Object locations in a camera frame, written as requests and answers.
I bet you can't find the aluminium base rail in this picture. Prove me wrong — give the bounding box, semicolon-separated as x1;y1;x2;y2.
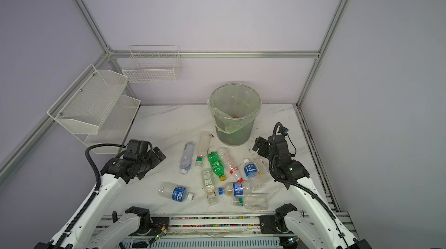
69;210;363;249

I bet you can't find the clear crushed bottle white label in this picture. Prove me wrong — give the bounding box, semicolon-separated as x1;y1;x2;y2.
180;141;195;175

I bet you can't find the aluminium frame profile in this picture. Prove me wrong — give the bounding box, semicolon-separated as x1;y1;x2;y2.
1;0;350;188

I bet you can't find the green soda bottle yellow cap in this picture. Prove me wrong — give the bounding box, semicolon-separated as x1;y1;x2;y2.
207;151;226;182

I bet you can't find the clear bottle green cap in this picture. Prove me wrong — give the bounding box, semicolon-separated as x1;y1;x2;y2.
232;193;268;210

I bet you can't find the clear bottle sunflower label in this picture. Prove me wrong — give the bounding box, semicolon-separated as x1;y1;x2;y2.
195;132;213;168

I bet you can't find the clear bottle orange label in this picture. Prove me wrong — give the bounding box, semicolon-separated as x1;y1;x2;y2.
253;156;272;183

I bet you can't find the grey mesh waste bin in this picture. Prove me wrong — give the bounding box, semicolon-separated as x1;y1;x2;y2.
208;82;262;147

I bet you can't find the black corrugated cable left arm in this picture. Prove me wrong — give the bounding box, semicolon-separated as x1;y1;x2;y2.
52;143;128;249

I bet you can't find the small bottle green white label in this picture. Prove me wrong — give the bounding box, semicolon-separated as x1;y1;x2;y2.
201;168;218;206

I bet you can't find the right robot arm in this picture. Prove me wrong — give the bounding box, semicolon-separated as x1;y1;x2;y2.
253;135;371;249

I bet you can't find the green plastic bin liner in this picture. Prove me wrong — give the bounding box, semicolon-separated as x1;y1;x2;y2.
207;82;262;134

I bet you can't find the clear bottle blue label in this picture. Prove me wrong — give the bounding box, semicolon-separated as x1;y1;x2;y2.
158;182;195;203

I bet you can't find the clear bottle red cap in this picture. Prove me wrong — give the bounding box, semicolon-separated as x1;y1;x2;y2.
217;147;243;183

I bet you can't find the white wire wall basket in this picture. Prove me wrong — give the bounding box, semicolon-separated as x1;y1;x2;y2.
121;45;182;83

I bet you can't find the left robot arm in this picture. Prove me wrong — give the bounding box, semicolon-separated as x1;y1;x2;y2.
35;139;170;249

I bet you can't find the white mesh two-tier shelf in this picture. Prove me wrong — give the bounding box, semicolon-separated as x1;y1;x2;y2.
47;65;141;147

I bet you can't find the bottle blue label white cap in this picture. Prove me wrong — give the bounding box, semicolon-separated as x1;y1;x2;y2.
243;158;262;191

